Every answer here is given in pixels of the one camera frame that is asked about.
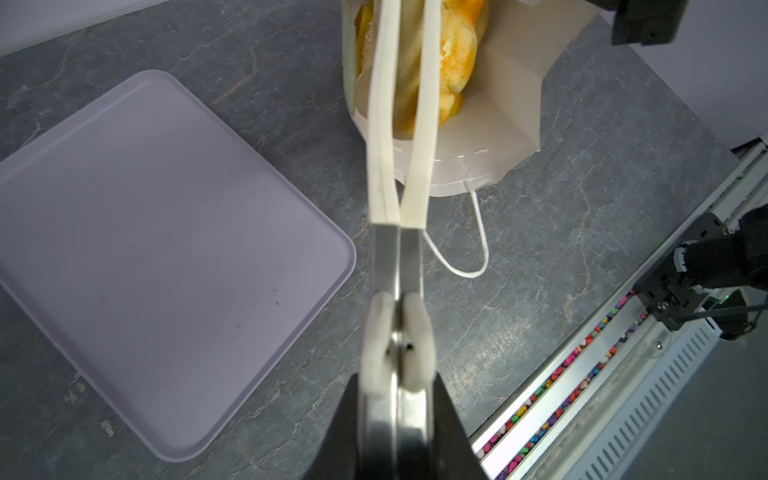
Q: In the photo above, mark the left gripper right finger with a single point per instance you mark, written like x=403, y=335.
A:
x=452, y=455

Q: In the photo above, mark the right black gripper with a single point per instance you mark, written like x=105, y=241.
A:
x=644, y=22

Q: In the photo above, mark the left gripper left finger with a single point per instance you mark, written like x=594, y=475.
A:
x=337, y=457

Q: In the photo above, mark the cream and steel tongs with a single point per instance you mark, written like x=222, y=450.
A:
x=395, y=420

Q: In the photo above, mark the printed paper gift bag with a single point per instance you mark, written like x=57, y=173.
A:
x=498, y=125

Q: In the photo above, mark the lavender plastic tray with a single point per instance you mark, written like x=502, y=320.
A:
x=164, y=257

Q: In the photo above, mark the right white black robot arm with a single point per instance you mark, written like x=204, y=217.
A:
x=713, y=54

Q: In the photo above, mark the yellow fake bread in bag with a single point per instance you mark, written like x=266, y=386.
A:
x=463, y=27

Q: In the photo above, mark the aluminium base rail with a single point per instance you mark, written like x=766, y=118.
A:
x=591, y=407

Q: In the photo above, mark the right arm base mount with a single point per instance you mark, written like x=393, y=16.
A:
x=667, y=294

